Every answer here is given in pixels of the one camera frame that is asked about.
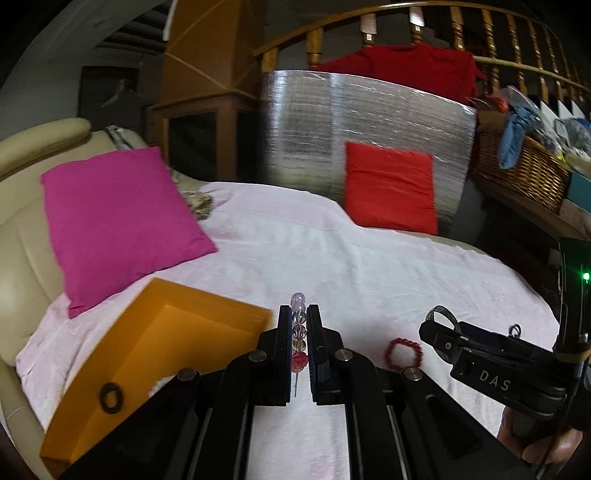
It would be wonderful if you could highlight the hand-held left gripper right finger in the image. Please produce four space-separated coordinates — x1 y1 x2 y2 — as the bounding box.
307 304 536 480

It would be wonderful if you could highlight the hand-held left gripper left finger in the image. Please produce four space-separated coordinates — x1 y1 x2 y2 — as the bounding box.
60 305 296 480

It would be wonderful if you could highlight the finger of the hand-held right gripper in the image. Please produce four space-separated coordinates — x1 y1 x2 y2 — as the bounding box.
418 320 468 366
455 320 515 352

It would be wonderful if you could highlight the silver metal bangle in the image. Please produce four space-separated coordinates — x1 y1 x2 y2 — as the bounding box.
426 305 461 342

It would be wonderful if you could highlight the pink clear bead bracelet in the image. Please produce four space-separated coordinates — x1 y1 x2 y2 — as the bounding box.
288 292 309 398

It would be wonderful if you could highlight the orange box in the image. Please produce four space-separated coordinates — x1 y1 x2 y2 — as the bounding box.
39 277 274 478

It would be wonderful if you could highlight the white pearl bracelet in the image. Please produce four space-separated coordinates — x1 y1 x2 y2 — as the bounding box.
148 376 179 398

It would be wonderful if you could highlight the black hair tie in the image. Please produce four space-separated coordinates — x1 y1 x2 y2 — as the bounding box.
100 382 124 411

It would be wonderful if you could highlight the person's right hand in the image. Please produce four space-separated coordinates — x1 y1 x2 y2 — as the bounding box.
496 406 585 472

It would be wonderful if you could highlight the wooden bench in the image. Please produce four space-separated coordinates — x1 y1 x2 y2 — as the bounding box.
471 175 591 241

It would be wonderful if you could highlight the red cushion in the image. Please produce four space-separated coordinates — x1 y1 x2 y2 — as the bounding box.
344 141 439 235

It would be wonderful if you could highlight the floral patterned cloth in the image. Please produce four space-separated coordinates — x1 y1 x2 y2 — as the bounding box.
171 168 215 220

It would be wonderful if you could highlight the wicker basket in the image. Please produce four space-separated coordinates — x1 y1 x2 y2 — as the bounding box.
475 129 573 214

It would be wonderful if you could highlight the blue cloth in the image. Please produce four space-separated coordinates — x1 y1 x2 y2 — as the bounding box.
498 105 546 169

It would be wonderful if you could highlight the magenta cushion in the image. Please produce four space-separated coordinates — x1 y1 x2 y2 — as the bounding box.
41 147 219 319

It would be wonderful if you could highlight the silver foil insulation panel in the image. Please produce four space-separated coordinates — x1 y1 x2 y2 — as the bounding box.
261 69 478 236

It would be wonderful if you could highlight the pile of plastic bags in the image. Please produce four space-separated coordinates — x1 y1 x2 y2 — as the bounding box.
545 106 591 163

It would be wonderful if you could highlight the red cloth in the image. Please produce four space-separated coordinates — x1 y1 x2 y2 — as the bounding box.
314 44 486 107

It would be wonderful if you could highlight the grey striped cloth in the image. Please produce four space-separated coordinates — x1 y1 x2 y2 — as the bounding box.
104 126 134 151

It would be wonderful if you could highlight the beige leather sofa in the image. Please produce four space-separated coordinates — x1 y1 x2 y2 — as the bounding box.
0 117 153 480

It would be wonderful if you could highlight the wooden stair railing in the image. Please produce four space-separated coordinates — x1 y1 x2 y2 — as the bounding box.
254 0 591 112

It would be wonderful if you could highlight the dark framed picture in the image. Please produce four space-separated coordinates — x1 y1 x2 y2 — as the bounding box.
78 66 144 125

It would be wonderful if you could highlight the wooden cabinet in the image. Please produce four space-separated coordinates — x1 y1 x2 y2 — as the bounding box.
148 0 269 183

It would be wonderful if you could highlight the red bead bracelet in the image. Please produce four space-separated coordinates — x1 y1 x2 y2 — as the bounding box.
387 338 424 369

